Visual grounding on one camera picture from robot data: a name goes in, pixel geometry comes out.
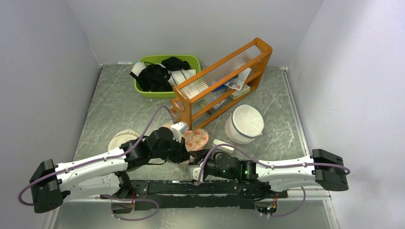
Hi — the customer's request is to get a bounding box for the white cylindrical mesh laundry bag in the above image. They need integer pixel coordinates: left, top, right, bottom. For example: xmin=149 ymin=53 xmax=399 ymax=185
xmin=225 ymin=104 xmax=264 ymax=144

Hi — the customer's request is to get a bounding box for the green plastic basin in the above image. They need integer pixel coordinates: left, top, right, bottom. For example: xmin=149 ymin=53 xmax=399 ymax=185
xmin=130 ymin=54 xmax=201 ymax=98

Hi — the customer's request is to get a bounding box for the floral pink mesh laundry bag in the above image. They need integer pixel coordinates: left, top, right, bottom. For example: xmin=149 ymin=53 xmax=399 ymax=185
xmin=162 ymin=122 xmax=209 ymax=152

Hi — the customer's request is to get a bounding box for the orange wooden shelf rack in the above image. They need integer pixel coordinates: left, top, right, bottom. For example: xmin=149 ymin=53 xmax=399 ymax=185
xmin=171 ymin=38 xmax=273 ymax=129

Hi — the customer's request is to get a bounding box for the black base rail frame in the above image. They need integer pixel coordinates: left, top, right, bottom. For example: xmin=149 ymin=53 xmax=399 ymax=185
xmin=113 ymin=180 xmax=288 ymax=210

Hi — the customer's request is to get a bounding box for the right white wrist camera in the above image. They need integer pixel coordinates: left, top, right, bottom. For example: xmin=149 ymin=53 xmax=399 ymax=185
xmin=189 ymin=165 xmax=203 ymax=182

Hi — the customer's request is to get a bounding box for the printed packet on shelf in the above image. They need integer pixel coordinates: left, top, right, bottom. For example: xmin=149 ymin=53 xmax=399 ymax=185
xmin=224 ymin=68 xmax=252 ymax=91

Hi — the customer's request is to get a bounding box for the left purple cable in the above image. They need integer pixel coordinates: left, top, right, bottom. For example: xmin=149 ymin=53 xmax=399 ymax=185
xmin=18 ymin=105 xmax=178 ymax=207

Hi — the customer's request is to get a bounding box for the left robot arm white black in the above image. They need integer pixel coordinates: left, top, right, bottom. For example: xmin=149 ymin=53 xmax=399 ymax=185
xmin=28 ymin=126 xmax=194 ymax=213

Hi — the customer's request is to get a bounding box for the white rectangular plastic case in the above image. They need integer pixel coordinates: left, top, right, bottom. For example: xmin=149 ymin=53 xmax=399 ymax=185
xmin=213 ymin=139 xmax=234 ymax=154

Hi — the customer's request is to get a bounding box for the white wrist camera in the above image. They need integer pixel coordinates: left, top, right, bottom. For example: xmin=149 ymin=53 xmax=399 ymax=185
xmin=170 ymin=122 xmax=189 ymax=143
xmin=189 ymin=165 xmax=203 ymax=182

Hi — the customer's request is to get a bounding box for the small box on shelf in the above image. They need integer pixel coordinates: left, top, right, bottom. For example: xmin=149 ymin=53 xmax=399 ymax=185
xmin=229 ymin=84 xmax=250 ymax=100

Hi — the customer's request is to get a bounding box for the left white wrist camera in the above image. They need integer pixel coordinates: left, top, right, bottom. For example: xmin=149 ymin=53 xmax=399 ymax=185
xmin=170 ymin=122 xmax=189 ymax=143

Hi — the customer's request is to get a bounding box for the beige round laundry bag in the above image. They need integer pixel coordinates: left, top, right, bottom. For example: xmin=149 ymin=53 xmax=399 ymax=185
xmin=107 ymin=129 xmax=139 ymax=151

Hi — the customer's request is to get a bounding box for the black garment in basin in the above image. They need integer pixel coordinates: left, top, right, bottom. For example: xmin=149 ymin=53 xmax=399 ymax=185
xmin=135 ymin=56 xmax=192 ymax=92

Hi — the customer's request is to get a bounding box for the white garment in basin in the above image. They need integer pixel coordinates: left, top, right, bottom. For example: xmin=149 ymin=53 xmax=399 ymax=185
xmin=130 ymin=62 xmax=197 ymax=86

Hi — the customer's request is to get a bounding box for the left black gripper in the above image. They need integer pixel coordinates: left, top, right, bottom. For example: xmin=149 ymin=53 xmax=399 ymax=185
xmin=151 ymin=134 xmax=192 ymax=163

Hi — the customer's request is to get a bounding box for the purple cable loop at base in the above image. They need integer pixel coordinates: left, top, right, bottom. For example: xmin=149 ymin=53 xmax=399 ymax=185
xmin=101 ymin=193 xmax=160 ymax=222

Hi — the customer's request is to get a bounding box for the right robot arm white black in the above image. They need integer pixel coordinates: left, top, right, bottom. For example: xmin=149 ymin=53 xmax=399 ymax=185
xmin=189 ymin=149 xmax=349 ymax=198

